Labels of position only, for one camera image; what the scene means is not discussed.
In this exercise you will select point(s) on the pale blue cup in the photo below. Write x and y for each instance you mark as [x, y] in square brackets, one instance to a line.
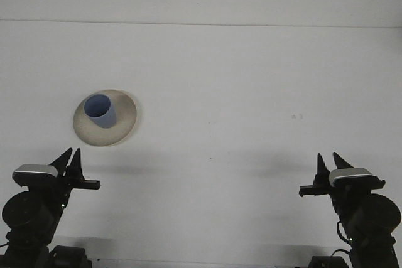
[106, 119]

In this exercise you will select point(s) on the pale round plate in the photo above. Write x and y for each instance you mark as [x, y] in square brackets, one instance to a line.
[94, 137]

